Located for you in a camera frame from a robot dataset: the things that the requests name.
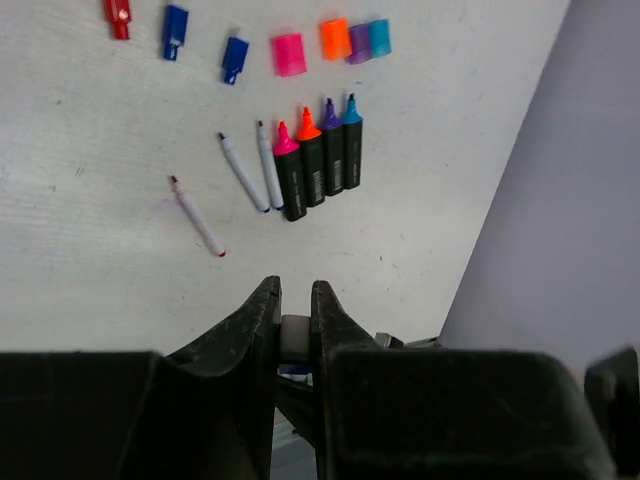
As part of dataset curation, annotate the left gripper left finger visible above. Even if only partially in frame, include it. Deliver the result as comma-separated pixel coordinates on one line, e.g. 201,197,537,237
1,276,281,479

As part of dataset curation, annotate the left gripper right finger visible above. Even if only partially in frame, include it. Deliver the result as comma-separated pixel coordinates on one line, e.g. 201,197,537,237
311,281,615,479

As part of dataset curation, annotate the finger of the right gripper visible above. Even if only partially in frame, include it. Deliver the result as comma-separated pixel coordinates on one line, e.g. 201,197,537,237
584,346,639,475

